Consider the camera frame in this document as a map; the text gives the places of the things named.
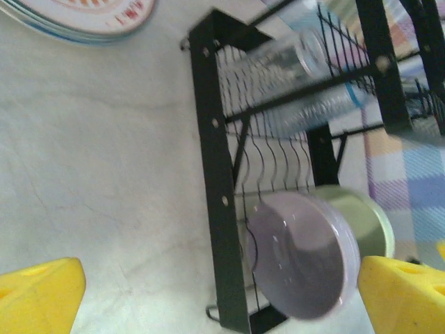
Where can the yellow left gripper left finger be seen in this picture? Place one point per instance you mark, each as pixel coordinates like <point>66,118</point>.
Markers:
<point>38,299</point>

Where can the blue striped plate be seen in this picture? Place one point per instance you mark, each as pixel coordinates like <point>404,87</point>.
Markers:
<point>90,42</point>

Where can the green ceramic bowl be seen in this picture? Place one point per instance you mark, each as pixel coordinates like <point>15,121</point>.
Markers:
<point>368,222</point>

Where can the clear glass cup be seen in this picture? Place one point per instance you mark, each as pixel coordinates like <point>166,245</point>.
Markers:
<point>285,59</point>

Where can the blue plastic cup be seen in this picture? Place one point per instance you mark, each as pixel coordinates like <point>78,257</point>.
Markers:
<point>323,108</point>

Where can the purple ceramic bowl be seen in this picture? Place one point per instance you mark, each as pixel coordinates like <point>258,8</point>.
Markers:
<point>299,261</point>

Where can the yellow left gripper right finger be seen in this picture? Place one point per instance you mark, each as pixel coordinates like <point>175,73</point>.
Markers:
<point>406,299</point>

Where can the green rimmed lettered plate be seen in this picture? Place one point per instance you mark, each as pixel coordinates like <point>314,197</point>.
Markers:
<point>52,29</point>

